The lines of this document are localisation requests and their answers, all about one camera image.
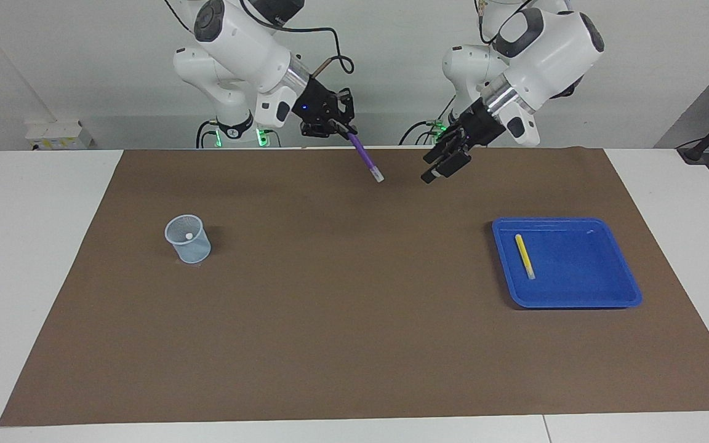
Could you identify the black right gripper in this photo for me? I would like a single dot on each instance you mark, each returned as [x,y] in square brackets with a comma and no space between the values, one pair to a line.
[316,101]

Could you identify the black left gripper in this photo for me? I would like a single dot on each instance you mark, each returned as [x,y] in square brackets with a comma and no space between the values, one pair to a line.
[480,126]

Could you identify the purple marker pen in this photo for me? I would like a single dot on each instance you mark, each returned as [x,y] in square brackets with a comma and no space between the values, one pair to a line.
[367,159]

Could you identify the yellow marker pen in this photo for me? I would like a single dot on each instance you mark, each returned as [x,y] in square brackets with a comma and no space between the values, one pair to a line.
[524,255]

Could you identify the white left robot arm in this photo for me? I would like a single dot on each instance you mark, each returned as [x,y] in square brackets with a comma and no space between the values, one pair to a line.
[545,55]

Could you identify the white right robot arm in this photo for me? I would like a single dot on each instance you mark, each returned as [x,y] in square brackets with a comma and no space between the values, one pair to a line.
[244,43]

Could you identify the blue plastic tray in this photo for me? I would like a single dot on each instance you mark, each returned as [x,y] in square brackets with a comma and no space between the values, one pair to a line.
[582,271]

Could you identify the brown table mat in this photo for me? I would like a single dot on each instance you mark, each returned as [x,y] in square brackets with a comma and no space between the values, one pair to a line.
[354,307]

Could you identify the translucent plastic cup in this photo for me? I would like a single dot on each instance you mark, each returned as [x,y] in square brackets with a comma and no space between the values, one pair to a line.
[191,251]

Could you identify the white socket box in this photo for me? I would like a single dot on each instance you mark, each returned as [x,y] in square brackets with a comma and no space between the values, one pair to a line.
[59,135]

